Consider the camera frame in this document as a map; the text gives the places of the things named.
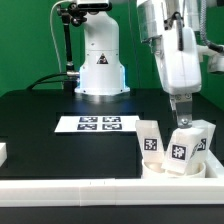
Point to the white block at left edge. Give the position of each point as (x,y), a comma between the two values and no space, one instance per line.
(3,153)

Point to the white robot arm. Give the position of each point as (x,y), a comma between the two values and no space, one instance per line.
(100,75)

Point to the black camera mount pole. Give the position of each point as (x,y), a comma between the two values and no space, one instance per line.
(70,15)

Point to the white marker sheet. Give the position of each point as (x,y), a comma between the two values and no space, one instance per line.
(78,124)

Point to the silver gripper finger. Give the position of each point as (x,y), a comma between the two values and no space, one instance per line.
(181,106)

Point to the white L-shaped fence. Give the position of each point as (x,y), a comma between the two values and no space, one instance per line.
(167,191)

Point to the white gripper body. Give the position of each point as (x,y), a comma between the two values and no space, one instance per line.
(179,70)

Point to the white round stool seat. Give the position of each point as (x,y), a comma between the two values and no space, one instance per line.
(154,170)

